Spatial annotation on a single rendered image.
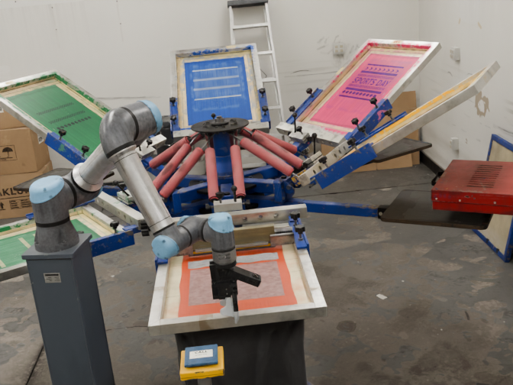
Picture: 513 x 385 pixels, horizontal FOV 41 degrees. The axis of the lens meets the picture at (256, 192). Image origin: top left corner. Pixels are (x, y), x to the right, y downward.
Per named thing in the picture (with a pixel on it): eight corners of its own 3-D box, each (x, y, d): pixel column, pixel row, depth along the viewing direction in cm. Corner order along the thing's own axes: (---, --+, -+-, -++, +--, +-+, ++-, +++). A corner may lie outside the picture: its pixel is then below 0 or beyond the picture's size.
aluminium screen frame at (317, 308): (327, 316, 225) (327, 305, 224) (149, 336, 223) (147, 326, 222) (298, 229, 300) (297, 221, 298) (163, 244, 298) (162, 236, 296)
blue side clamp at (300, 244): (310, 260, 271) (309, 244, 269) (298, 261, 271) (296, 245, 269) (300, 232, 300) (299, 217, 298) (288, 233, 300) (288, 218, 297)
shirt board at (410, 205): (499, 211, 322) (500, 195, 319) (485, 244, 288) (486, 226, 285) (246, 192, 381) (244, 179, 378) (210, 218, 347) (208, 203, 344)
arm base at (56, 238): (27, 253, 234) (21, 226, 231) (46, 236, 249) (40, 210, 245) (69, 252, 232) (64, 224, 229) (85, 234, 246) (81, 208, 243)
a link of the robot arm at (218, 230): (215, 209, 219) (237, 212, 215) (218, 241, 223) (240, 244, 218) (200, 218, 213) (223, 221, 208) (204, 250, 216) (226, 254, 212)
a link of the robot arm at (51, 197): (27, 221, 236) (18, 183, 231) (56, 208, 246) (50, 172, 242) (50, 225, 229) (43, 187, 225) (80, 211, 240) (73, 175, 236)
